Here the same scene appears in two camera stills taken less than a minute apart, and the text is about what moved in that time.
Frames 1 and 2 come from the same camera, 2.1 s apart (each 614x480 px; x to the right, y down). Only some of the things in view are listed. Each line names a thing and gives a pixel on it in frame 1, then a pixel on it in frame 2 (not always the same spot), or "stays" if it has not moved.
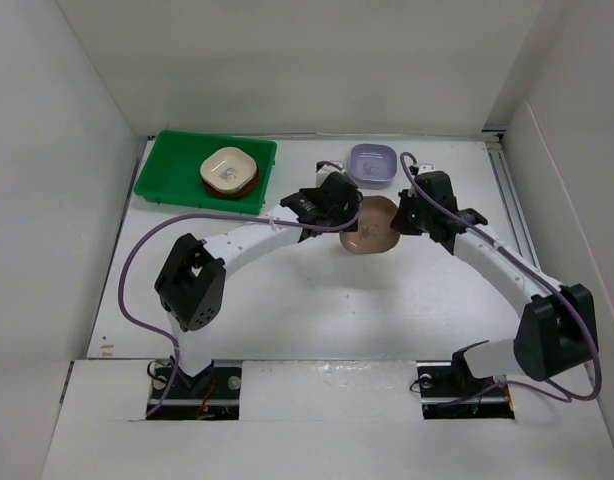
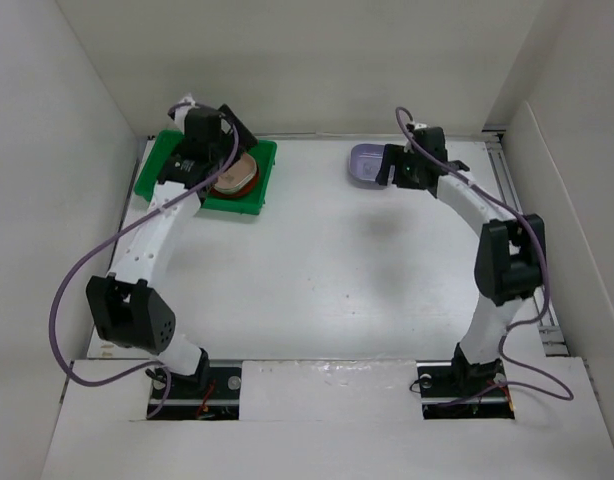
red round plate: x=235 y=193 stays
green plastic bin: x=169 y=170 stays
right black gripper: x=400 y=222 to x=395 y=155
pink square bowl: x=374 y=231 to x=236 y=175
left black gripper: x=347 y=214 to x=245 y=142
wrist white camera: x=326 y=170 to x=181 y=111
